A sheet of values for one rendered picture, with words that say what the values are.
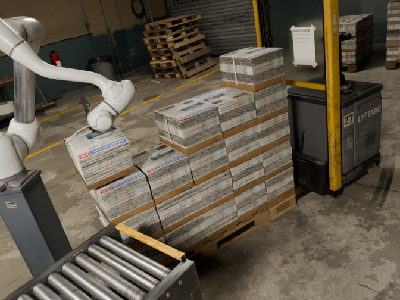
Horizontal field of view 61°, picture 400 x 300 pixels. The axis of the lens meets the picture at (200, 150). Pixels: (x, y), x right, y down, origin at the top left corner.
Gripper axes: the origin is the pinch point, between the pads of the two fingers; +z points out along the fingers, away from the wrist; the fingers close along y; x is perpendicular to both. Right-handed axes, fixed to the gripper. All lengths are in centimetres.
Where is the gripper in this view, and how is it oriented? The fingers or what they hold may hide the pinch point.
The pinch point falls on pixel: (85, 113)
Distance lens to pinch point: 203.8
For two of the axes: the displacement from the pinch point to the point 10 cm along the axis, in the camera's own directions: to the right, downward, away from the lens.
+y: 2.2, 9.2, 3.3
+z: -5.0, -1.8, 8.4
